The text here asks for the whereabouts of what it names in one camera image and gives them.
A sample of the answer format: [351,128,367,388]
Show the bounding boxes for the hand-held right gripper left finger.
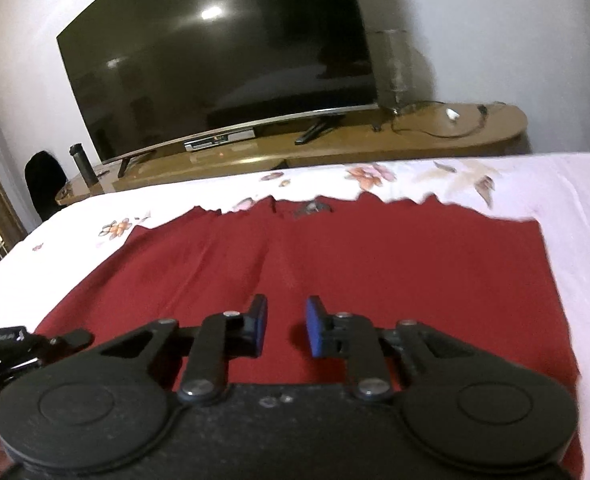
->
[100,294,268,406]

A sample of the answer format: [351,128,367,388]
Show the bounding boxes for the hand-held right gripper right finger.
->
[305,296,476,404]

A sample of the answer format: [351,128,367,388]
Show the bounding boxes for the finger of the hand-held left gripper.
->
[25,329,94,367]

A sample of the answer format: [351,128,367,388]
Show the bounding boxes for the red embellished sweater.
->
[35,197,586,480]

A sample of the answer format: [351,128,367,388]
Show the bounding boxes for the black chair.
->
[24,150,69,222]

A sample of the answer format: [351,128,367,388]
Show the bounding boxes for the dark thermos bottle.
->
[69,143,99,187]

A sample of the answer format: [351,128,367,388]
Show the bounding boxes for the silver set-top box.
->
[183,129,256,152]

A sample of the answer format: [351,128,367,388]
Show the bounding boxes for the wooden television cabinet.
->
[55,102,530,207]

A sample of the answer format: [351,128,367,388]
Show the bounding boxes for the large curved television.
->
[56,0,378,178]

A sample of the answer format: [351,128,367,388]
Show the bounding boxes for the clear glass vase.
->
[371,29,414,112]

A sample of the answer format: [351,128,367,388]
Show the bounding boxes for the floral white bedsheet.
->
[0,152,590,480]

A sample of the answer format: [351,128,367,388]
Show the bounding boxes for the black cable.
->
[390,101,506,139]

